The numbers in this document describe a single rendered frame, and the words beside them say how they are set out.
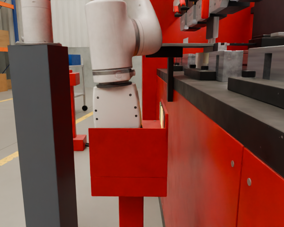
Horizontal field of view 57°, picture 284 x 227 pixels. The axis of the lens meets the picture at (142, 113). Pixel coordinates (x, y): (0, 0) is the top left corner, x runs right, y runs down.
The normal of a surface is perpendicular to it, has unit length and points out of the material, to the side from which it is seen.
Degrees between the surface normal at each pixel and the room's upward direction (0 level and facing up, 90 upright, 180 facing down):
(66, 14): 90
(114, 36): 88
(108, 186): 90
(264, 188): 90
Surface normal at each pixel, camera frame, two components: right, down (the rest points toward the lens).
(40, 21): 0.52, 0.18
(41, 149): -0.19, 0.20
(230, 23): 0.02, 0.21
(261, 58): -1.00, 0.00
